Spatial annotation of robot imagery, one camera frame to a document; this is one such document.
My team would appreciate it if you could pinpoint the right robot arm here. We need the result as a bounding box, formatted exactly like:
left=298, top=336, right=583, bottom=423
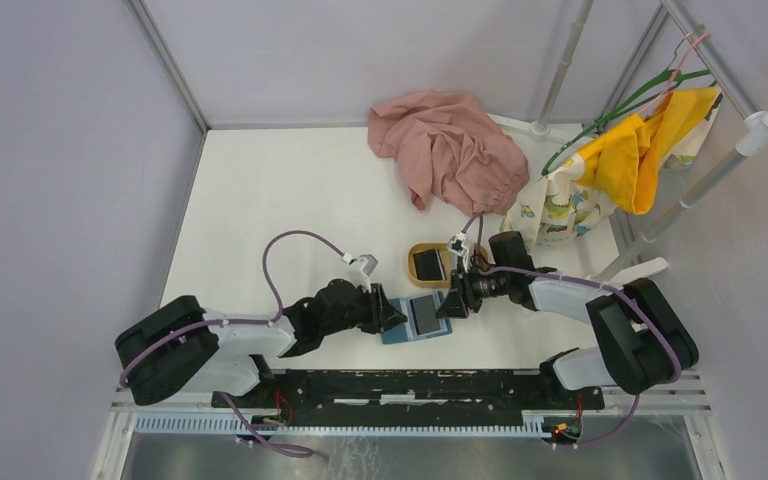
left=437, top=231, right=700, bottom=408

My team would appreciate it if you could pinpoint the white slotted cable duct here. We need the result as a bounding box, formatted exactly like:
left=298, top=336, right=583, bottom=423
left=133, top=413, right=548, bottom=439

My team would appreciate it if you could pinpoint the green clothes hanger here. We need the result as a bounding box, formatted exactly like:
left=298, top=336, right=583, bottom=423
left=541, top=69, right=712, bottom=176

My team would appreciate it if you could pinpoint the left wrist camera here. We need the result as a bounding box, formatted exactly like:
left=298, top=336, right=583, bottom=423
left=342, top=253, right=378, bottom=276

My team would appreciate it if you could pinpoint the pink clothes hanger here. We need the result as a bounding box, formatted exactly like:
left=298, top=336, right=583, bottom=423
left=636, top=29, right=711, bottom=116

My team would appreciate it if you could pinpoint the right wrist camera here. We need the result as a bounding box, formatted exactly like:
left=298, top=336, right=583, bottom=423
left=447, top=231, right=475, bottom=270

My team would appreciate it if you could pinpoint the white clothes rack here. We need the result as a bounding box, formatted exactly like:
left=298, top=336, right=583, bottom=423
left=501, top=1, right=768, bottom=280

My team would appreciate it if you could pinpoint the yellow garment on hanger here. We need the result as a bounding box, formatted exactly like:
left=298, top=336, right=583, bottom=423
left=576, top=87, right=720, bottom=214

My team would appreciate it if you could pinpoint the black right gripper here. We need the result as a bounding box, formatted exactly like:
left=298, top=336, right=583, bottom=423
left=434, top=261, right=509, bottom=319

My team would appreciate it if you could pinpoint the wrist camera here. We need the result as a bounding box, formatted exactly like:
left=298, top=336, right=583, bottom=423
left=447, top=231, right=475, bottom=270
left=342, top=253, right=378, bottom=276

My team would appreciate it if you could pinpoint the blue card holder wallet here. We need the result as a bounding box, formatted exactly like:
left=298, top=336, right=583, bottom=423
left=381, top=291, right=453, bottom=345

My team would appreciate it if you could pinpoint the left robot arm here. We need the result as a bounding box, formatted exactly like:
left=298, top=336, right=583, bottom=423
left=114, top=279, right=407, bottom=408

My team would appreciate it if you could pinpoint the dark grey credit card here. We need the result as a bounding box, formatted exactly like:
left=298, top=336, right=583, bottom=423
left=412, top=249, right=446, bottom=282

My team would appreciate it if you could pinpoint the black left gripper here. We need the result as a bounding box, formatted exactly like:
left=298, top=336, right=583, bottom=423
left=322, top=281, right=407, bottom=336

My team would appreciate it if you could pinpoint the pink crumpled cloth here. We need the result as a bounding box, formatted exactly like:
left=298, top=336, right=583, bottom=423
left=367, top=90, right=530, bottom=216

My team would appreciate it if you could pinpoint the dinosaur print cloth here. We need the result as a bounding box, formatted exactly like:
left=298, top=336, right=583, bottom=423
left=501, top=90, right=722, bottom=247

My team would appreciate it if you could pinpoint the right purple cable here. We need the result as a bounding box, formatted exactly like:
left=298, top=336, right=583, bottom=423
left=460, top=211, right=683, bottom=450

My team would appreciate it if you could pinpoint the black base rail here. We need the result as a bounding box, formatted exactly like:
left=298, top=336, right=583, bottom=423
left=232, top=369, right=605, bottom=427

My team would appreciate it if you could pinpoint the yellow oval card tray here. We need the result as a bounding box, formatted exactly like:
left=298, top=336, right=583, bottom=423
left=407, top=240, right=489, bottom=289

